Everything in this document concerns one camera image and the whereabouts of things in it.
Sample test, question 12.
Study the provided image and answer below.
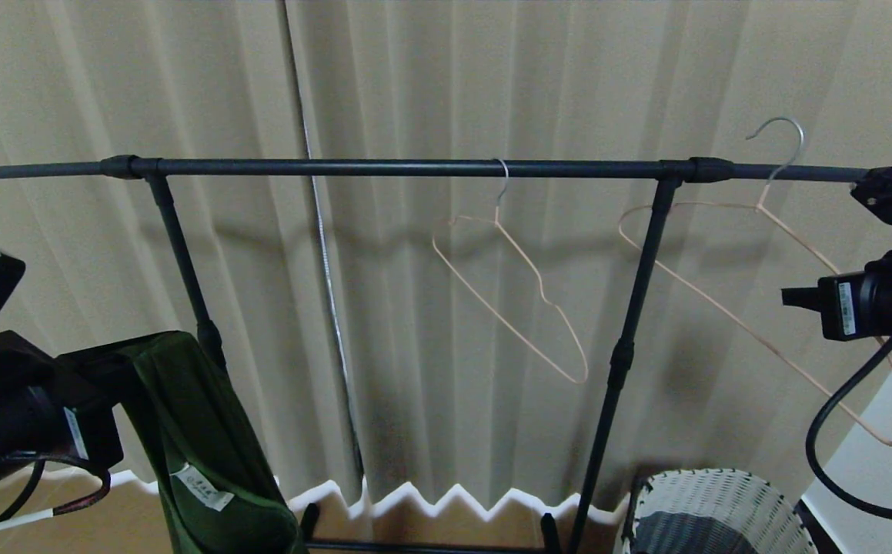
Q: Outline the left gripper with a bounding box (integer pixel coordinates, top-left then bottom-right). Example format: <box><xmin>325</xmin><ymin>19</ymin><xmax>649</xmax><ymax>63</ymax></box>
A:
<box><xmin>0</xmin><ymin>350</ymin><xmax>125</xmax><ymax>495</ymax></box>

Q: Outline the beige curtain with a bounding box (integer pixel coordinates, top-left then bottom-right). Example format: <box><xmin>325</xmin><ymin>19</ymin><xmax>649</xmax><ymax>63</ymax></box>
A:
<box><xmin>0</xmin><ymin>0</ymin><xmax>892</xmax><ymax>526</ymax></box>

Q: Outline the black cable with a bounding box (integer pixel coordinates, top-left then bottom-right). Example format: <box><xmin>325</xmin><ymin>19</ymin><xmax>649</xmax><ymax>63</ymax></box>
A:
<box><xmin>805</xmin><ymin>228</ymin><xmax>892</xmax><ymax>525</ymax></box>

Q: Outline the green printed T-shirt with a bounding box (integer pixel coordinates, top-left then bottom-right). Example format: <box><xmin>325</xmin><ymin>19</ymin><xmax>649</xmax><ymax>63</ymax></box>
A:
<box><xmin>57</xmin><ymin>331</ymin><xmax>309</xmax><ymax>554</ymax></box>

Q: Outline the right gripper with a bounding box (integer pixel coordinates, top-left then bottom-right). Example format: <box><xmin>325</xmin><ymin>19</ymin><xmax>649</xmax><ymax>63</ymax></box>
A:
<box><xmin>818</xmin><ymin>252</ymin><xmax>892</xmax><ymax>344</ymax></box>

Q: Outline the white laundry basket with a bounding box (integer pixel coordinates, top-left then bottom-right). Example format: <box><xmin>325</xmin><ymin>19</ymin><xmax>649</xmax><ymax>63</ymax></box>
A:
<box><xmin>620</xmin><ymin>467</ymin><xmax>820</xmax><ymax>554</ymax></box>

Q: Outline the pink clothes hanger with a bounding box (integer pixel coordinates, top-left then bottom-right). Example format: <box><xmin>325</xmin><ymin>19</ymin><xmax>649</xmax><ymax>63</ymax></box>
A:
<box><xmin>617</xmin><ymin>116</ymin><xmax>892</xmax><ymax>448</ymax></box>
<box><xmin>431</xmin><ymin>158</ymin><xmax>590</xmax><ymax>385</ymax></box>

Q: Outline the black clothes rack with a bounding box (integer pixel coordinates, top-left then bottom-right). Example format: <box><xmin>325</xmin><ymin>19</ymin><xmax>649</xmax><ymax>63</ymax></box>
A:
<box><xmin>0</xmin><ymin>154</ymin><xmax>874</xmax><ymax>554</ymax></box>

